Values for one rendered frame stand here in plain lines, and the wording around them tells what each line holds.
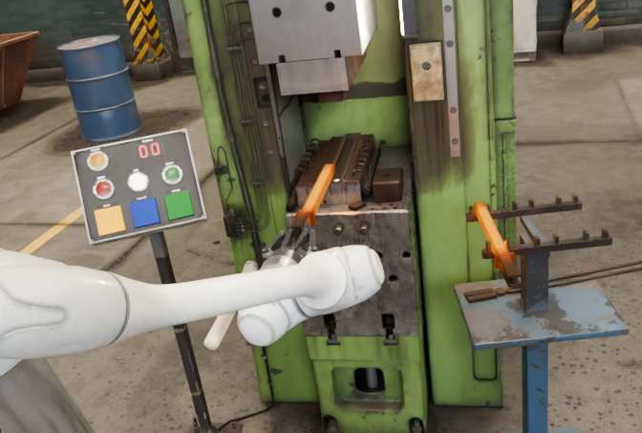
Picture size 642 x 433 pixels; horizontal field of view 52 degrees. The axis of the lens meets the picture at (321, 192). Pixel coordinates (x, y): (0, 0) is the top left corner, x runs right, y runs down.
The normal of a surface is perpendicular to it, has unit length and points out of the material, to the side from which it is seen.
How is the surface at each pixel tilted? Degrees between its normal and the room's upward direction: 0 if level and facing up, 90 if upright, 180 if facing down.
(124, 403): 0
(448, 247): 90
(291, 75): 90
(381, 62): 90
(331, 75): 90
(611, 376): 0
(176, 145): 60
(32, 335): 99
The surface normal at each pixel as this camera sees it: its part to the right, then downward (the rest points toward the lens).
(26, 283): 0.57, -0.65
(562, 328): -0.13, -0.91
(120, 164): 0.15, -0.15
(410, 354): -0.18, 0.41
